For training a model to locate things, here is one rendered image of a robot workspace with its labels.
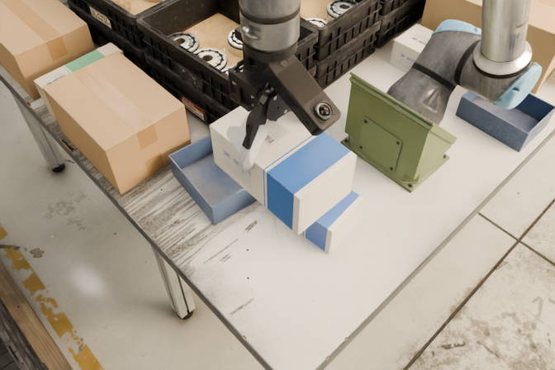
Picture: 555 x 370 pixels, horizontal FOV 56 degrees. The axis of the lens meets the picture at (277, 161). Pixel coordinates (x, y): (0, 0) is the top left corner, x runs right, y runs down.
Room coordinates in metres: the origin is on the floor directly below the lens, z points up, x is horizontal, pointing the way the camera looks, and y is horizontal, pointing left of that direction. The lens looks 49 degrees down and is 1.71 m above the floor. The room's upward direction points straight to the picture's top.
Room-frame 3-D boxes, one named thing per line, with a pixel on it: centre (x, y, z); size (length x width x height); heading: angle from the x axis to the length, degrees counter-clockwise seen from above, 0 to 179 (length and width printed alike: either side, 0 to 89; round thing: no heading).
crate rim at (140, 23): (1.16, 0.13, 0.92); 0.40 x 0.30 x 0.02; 47
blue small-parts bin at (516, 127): (1.05, -0.62, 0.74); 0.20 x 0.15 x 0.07; 43
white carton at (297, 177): (0.55, -0.01, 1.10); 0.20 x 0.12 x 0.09; 43
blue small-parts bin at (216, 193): (0.81, 0.15, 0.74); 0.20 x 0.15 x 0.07; 37
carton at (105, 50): (1.14, 0.54, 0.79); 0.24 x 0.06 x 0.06; 135
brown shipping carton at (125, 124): (0.97, 0.41, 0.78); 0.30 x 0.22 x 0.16; 43
